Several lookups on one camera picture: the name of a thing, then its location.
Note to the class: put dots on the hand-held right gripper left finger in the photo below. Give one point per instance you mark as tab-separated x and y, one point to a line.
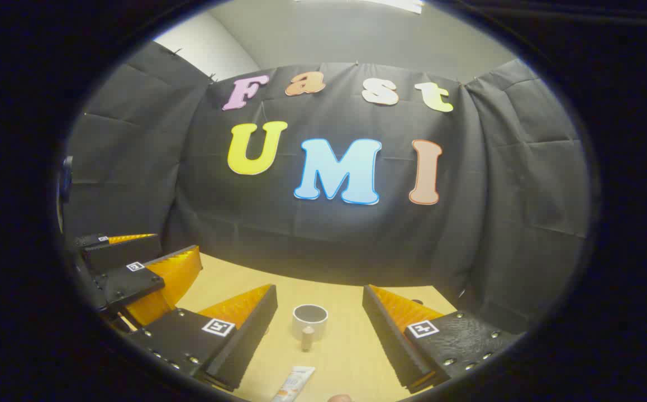
251	340

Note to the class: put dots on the light wooden desktop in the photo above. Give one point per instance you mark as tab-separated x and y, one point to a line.
346	357

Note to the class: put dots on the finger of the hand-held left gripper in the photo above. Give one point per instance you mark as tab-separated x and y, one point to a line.
122	251
128	285

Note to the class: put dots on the black backdrop cloth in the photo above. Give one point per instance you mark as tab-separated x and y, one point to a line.
496	195

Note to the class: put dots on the white toothpaste tube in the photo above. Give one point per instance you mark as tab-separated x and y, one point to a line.
295	382

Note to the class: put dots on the ceiling light panel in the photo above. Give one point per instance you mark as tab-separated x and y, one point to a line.
402	5

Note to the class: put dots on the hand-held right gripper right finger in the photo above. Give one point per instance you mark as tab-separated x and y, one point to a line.
390	346

